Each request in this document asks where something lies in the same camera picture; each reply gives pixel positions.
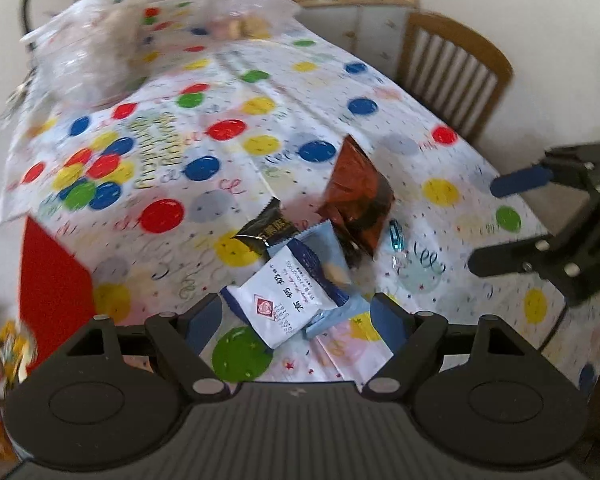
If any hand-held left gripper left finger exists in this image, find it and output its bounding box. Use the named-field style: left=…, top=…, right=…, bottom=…
left=62, top=294, right=228, bottom=402

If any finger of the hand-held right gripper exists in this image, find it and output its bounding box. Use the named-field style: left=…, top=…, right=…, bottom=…
left=468, top=209, right=600, bottom=278
left=490, top=143, right=600, bottom=199

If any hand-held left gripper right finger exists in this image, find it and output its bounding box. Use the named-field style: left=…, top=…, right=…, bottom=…
left=362, top=292, right=531, bottom=402

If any white and navy snack packet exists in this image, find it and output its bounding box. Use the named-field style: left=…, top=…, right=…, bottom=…
left=219, top=239, right=353, bottom=350

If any light blue snack packet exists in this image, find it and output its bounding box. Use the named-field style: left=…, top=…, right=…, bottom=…
left=266, top=220, right=372, bottom=342

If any black snack packet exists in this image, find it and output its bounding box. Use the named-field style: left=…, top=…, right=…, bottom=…
left=231, top=197, right=299, bottom=261

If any red-brown snack bag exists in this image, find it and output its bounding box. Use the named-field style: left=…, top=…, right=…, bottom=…
left=314, top=135, right=396, bottom=267

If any red and white cardboard box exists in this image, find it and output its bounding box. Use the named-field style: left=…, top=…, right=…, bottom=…
left=19, top=215, right=98, bottom=378

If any yellow snack packet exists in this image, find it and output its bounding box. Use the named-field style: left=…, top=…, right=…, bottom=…
left=0, top=321, right=31, bottom=386

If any light wooden chair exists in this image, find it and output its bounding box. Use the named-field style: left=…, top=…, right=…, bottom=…
left=395, top=12, right=513, bottom=143

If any balloon print tablecloth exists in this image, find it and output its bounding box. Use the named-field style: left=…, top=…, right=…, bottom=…
left=0, top=0, right=600, bottom=406

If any white corner cabinet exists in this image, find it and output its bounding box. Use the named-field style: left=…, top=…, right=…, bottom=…
left=280, top=0, right=421, bottom=78

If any large clear plastic bag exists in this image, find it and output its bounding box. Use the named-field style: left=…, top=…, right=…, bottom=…
left=20, top=0, right=151, bottom=106

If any small clear plastic bag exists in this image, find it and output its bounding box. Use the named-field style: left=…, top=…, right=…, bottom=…
left=190, top=0, right=301, bottom=43

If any silver desk lamp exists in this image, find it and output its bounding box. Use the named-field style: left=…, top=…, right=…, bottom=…
left=17, top=0, right=88, bottom=46

